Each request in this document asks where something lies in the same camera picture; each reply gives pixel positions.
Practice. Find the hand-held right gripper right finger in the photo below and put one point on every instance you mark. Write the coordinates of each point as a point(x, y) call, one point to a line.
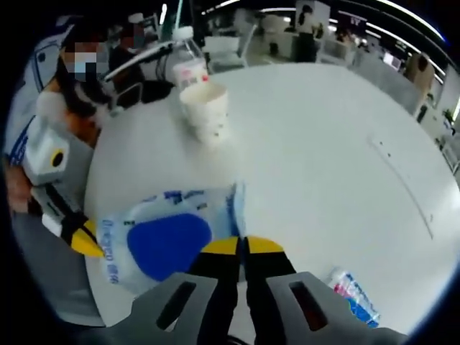
point(273, 287)

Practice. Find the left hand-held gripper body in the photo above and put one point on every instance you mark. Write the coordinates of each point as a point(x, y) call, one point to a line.
point(54, 154)

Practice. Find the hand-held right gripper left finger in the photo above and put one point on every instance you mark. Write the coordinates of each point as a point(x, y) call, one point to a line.
point(215, 287)

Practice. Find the clear packet with blue pad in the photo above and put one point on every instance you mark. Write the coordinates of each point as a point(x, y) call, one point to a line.
point(161, 244)

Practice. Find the blue and pink packet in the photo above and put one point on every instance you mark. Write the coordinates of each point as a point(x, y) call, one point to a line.
point(354, 298)

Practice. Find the white paper cup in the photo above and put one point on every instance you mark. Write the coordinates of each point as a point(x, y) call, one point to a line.
point(208, 115)

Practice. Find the clear plastic water bottle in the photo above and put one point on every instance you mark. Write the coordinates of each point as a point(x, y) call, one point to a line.
point(187, 61)

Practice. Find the white tabletop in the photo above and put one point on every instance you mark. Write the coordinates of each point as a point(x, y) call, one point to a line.
point(305, 161)

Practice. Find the person's white shirt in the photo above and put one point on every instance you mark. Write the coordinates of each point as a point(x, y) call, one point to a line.
point(28, 72)

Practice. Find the white office desk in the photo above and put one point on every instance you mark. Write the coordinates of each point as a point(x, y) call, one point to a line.
point(138, 59)

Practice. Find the curved ceiling light strip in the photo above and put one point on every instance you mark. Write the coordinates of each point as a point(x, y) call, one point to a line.
point(406, 18)

